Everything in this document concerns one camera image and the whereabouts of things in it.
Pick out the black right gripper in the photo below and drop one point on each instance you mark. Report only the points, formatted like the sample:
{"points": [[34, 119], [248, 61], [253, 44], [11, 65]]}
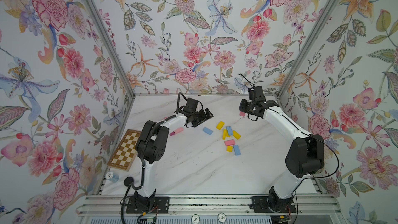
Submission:
{"points": [[242, 106]]}

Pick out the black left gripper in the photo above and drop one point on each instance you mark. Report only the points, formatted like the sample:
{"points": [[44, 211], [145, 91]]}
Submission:
{"points": [[202, 118]]}

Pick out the light pink block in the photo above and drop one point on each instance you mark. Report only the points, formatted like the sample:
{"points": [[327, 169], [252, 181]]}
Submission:
{"points": [[179, 130]]}

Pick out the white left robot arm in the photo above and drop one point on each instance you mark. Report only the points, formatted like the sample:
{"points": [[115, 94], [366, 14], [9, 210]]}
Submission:
{"points": [[152, 143]]}

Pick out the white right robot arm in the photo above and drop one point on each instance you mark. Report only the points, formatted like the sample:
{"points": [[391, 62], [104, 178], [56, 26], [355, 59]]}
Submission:
{"points": [[305, 155]]}

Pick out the light blue long block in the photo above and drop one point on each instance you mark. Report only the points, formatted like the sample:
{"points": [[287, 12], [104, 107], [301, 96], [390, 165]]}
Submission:
{"points": [[207, 131]]}

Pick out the yellow rectangular block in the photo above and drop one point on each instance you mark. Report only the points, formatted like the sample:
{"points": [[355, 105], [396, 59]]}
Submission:
{"points": [[220, 125]]}

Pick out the yellow angled block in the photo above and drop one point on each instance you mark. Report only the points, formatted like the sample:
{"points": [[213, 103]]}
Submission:
{"points": [[236, 135]]}

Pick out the blue block on yellow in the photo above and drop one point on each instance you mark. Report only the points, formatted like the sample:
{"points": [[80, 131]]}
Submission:
{"points": [[229, 130]]}

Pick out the yellow upright block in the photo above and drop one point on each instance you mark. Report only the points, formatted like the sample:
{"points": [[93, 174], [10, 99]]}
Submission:
{"points": [[224, 134]]}

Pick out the pink lower block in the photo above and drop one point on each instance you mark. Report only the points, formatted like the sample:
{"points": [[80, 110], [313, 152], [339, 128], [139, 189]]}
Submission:
{"points": [[230, 142]]}

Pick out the blue lower block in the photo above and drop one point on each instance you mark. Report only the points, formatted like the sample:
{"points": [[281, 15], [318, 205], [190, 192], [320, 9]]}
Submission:
{"points": [[236, 150]]}

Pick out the wooden chessboard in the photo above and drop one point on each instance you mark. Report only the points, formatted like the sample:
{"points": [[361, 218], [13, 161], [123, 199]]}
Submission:
{"points": [[125, 153]]}

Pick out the black round puck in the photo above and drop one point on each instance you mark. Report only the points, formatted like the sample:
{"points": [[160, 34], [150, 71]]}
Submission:
{"points": [[128, 181]]}

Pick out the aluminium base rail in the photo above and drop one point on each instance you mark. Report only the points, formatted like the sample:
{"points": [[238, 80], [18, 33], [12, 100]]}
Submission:
{"points": [[306, 204]]}

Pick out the aluminium frame post left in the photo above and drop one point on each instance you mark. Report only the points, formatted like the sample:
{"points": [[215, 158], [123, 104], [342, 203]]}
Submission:
{"points": [[107, 41]]}

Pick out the aluminium frame post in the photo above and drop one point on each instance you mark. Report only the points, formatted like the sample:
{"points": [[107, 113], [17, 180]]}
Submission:
{"points": [[314, 33], [107, 41]]}

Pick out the aluminium frame post right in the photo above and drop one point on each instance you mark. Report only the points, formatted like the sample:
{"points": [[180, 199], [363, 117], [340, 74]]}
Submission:
{"points": [[314, 33]]}

